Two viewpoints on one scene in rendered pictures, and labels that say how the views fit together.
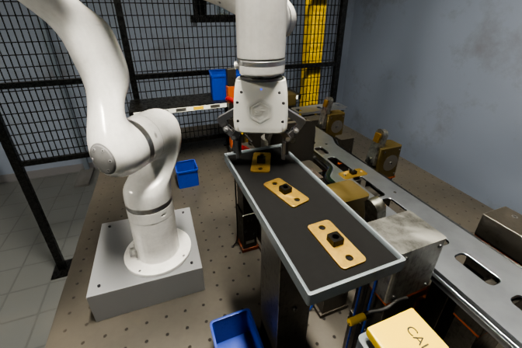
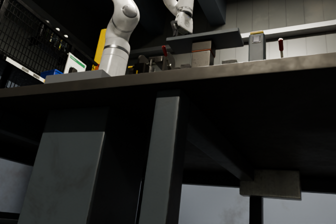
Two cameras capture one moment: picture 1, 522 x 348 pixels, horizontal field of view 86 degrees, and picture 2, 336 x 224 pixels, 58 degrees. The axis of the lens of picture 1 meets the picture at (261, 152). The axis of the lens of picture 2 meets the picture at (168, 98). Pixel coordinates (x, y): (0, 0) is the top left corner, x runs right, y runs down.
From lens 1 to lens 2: 1.55 m
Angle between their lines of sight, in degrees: 64
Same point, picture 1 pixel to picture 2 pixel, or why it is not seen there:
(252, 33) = (189, 1)
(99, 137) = (130, 3)
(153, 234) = (123, 66)
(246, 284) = not seen: hidden behind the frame
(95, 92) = not seen: outside the picture
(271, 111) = (189, 24)
